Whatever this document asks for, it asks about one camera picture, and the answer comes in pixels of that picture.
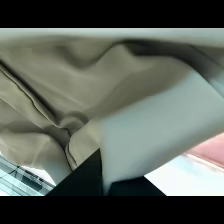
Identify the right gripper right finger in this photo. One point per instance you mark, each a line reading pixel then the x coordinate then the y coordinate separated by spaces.
pixel 136 187

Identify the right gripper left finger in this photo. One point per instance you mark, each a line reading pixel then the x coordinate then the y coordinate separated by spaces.
pixel 85 180

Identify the brown trousers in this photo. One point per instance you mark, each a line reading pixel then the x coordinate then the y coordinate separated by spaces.
pixel 83 83

